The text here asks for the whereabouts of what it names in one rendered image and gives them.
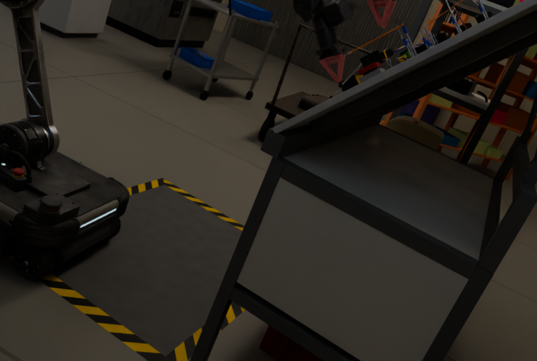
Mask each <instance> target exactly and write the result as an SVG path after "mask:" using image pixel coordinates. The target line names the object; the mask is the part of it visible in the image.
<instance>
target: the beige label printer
mask: <svg viewBox="0 0 537 361"><path fill-rule="evenodd" d="M385 126H386V127H388V128H390V129H392V130H394V131H396V132H398V133H401V134H403V135H404V136H406V137H409V138H411V139H413V140H415V141H418V142H419V143H421V144H423V145H426V146H428V147H430V148H432V149H434V150H437V149H438V147H439V145H440V142H441V141H442V140H443V137H444V132H442V131H441V130H439V129H437V128H436V127H434V126H432V125H429V124H428V123H426V122H424V121H421V120H420V119H417V118H414V117H409V116H397V117H394V118H393V119H391V120H390V121H389V122H388V123H387V124H386V125H385Z"/></svg>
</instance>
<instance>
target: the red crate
mask: <svg viewBox="0 0 537 361"><path fill-rule="evenodd" d="M260 348H261V349H262V350H264V351H266V352H267V353H269V354H270V355H271V356H273V357H274V358H276V359H278V360H279V361H324V360H322V359H320V358H319V357H317V356H316V355H314V354H313V353H311V352H310V351H308V350H306V349H305V348H303V347H302V346H301V345H299V344H298V343H295V342H294V341H292V340H291V339H290V338H288V337H287V336H285V335H283V334H282V333H280V332H279V331H277V330H276V329H274V328H273V327H271V326H268V329H267V331H266V333H265V336H264V338H263V339H262V342H261V345H260Z"/></svg>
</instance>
